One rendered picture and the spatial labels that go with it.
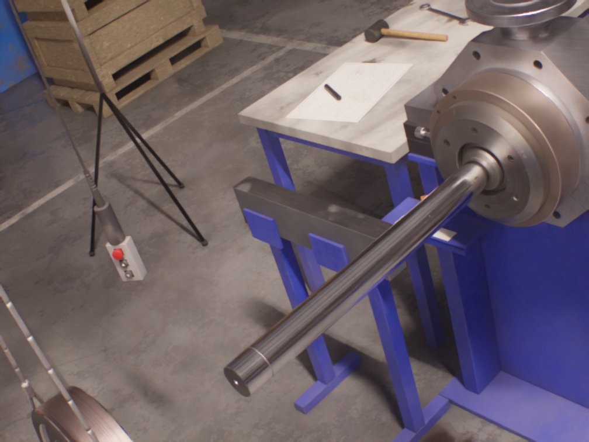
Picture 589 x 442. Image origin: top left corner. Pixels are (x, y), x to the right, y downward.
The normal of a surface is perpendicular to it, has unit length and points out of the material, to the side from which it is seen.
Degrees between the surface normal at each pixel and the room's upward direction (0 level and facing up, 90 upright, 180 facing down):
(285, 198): 0
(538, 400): 0
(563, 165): 83
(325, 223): 90
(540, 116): 46
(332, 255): 90
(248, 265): 0
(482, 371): 90
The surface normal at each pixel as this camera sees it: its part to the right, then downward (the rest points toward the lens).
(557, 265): -0.71, 0.54
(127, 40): 0.70, 0.21
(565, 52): 0.26, -0.40
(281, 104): -0.28, -0.80
